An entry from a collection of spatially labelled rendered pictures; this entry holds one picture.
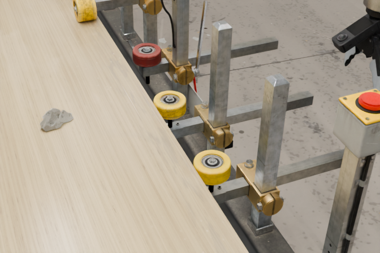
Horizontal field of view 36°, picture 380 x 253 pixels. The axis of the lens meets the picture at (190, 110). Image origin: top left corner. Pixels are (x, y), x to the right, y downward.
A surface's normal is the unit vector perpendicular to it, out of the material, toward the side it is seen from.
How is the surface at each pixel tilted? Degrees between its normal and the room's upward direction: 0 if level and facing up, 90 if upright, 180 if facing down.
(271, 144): 90
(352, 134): 90
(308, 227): 0
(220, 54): 90
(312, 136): 0
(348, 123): 90
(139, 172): 0
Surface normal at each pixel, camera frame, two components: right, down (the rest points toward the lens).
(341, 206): -0.92, 0.22
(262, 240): 0.01, -0.81
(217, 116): 0.39, 0.54
